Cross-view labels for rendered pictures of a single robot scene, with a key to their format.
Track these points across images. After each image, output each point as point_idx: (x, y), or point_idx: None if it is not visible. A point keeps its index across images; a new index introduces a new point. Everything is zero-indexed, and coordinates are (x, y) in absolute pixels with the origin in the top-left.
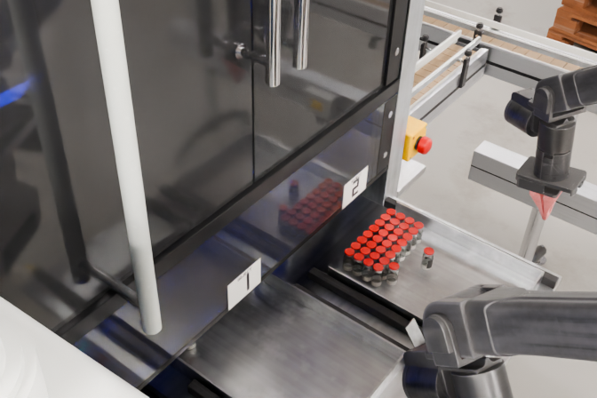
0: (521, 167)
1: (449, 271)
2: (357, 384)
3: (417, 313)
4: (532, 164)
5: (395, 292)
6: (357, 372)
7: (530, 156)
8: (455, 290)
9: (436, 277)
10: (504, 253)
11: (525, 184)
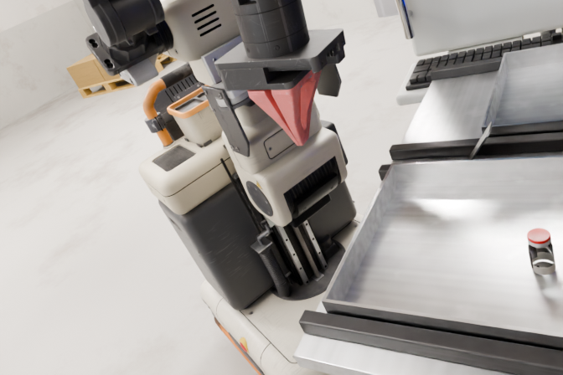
0: (333, 37)
1: (493, 278)
2: (522, 113)
3: (505, 196)
4: (311, 46)
5: (560, 205)
6: (531, 119)
7: (313, 55)
8: (467, 248)
9: (510, 256)
10: (396, 309)
11: None
